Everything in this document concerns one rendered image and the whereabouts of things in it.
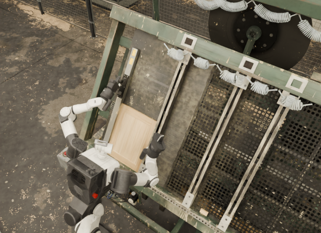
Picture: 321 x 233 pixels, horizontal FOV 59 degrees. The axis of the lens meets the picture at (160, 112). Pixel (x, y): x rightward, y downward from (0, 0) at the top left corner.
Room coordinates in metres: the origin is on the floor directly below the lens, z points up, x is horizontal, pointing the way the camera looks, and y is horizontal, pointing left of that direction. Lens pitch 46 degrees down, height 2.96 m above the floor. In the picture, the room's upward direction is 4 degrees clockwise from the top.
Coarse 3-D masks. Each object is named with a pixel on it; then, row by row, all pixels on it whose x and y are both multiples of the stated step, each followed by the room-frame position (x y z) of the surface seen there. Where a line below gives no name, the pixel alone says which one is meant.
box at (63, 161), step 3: (66, 147) 1.45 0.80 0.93; (63, 150) 1.41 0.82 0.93; (60, 153) 1.38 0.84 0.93; (57, 156) 1.35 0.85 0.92; (60, 156) 1.35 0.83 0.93; (60, 159) 1.33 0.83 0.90; (63, 159) 1.32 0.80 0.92; (66, 159) 1.32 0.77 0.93; (69, 159) 1.32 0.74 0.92; (60, 162) 1.34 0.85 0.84; (63, 162) 1.32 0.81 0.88; (66, 162) 1.30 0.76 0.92; (63, 165) 1.33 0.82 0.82; (66, 165) 1.30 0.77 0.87; (66, 168) 1.31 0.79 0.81
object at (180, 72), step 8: (184, 40) 1.71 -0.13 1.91; (192, 48) 1.65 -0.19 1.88; (176, 56) 1.57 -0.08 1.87; (184, 56) 1.64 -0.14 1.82; (184, 64) 1.64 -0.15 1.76; (176, 72) 1.62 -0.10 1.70; (184, 72) 1.62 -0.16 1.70; (176, 80) 1.61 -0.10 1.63; (176, 88) 1.55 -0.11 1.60; (168, 96) 1.53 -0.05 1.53; (176, 96) 1.55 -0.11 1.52; (168, 104) 1.50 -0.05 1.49; (160, 112) 1.48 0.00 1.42; (168, 112) 1.47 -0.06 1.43; (160, 120) 1.45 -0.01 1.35; (160, 128) 1.40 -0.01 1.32; (144, 160) 1.27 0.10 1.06
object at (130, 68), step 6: (132, 48) 1.88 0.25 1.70; (138, 54) 1.86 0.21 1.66; (132, 66) 1.80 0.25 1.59; (126, 72) 1.79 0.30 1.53; (132, 72) 1.80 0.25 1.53; (126, 90) 1.72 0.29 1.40; (120, 102) 1.65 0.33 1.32; (114, 108) 1.64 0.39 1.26; (114, 114) 1.61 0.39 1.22; (114, 120) 1.58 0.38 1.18; (108, 126) 1.56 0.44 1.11; (114, 126) 1.56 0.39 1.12; (108, 132) 1.53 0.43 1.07; (108, 138) 1.50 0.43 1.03
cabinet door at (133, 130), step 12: (120, 108) 1.64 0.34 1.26; (132, 108) 1.61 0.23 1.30; (120, 120) 1.58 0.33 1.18; (132, 120) 1.55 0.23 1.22; (144, 120) 1.52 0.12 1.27; (120, 132) 1.52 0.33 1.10; (132, 132) 1.49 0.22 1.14; (144, 132) 1.46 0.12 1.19; (120, 144) 1.45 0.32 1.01; (132, 144) 1.42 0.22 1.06; (144, 144) 1.39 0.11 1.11; (120, 156) 1.39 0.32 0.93; (132, 156) 1.36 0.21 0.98; (132, 168) 1.29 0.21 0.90
